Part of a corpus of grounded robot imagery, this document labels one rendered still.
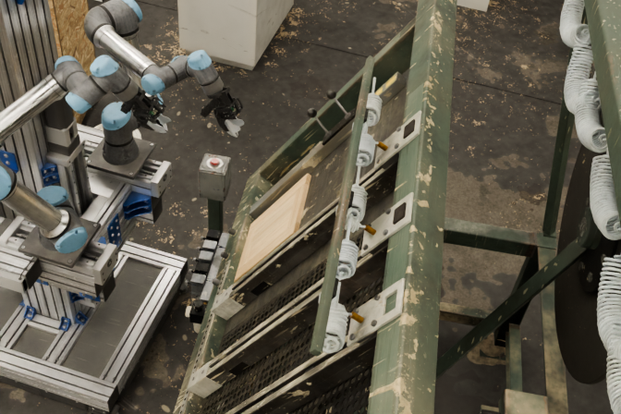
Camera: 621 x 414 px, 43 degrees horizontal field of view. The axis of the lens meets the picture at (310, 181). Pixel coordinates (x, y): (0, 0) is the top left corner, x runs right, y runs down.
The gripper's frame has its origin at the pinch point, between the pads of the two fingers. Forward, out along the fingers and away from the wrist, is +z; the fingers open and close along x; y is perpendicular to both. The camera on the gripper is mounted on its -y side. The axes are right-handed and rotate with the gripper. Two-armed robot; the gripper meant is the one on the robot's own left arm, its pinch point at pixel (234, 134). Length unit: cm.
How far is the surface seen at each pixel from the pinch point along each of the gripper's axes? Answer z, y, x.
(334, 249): -25, 84, -91
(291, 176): 27.4, 10.6, 5.5
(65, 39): -11, -155, 101
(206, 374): 39, 6, -81
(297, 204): 26.5, 20.5, -12.7
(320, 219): 9, 48, -42
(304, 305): 11, 54, -76
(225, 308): 43, -3, -49
